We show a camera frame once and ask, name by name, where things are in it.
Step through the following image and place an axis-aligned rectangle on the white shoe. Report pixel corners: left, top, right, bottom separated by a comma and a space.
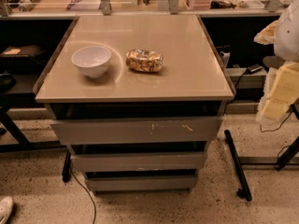
0, 196, 14, 224

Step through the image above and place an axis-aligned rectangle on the grey middle drawer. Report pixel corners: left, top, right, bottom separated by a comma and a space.
71, 152, 207, 172

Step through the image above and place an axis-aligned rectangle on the crumpled gold snack bag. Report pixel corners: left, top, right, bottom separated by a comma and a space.
126, 49, 164, 73

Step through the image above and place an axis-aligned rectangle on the dark round stool seat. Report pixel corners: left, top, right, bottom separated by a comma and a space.
263, 55, 285, 69

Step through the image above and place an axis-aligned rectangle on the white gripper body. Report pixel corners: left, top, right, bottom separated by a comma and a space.
253, 21, 278, 45

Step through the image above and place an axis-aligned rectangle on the grey drawer cabinet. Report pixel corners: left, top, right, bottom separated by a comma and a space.
35, 15, 235, 192

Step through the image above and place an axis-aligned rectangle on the grey top drawer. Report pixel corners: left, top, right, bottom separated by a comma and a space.
51, 116, 222, 145

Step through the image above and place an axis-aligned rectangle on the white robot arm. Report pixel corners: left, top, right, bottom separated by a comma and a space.
254, 0, 299, 125

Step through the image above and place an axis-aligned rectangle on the grey drawer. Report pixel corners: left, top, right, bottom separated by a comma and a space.
71, 152, 207, 172
51, 116, 222, 145
85, 175, 197, 192

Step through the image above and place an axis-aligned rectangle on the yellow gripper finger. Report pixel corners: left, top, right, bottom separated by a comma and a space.
256, 62, 299, 124

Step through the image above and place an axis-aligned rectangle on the black phone device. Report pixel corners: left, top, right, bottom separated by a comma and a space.
246, 64, 262, 74

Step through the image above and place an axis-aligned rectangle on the grey bottom drawer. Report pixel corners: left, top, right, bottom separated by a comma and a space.
85, 175, 197, 192

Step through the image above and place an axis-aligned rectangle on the black floor cable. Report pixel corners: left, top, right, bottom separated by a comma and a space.
68, 166, 98, 224

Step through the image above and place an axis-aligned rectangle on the white bowl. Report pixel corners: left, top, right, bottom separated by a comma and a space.
71, 46, 111, 77

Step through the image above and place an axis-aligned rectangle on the black table leg bar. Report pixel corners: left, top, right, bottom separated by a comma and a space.
224, 130, 252, 202

